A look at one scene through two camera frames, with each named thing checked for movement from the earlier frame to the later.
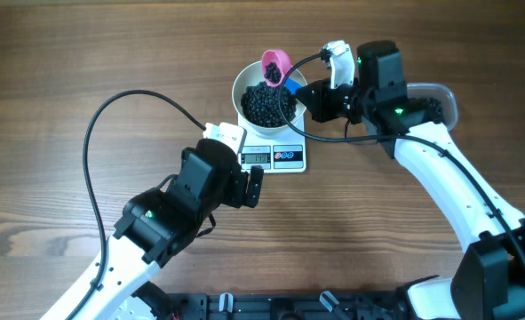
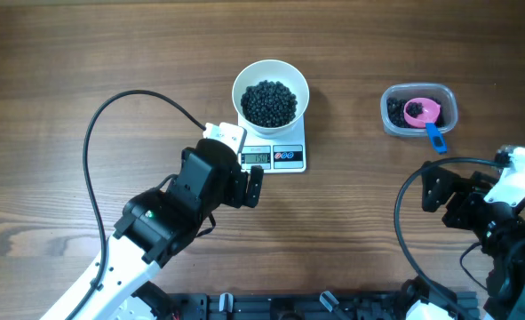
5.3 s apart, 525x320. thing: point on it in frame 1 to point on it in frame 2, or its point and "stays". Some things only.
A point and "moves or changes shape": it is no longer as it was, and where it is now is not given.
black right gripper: x=320 y=102 to x=465 y=194
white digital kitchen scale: x=282 y=153 stays
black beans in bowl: x=259 y=105 stays
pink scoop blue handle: x=284 y=63 moves or changes shape
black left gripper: x=238 y=193 stays
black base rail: x=369 y=305 stays
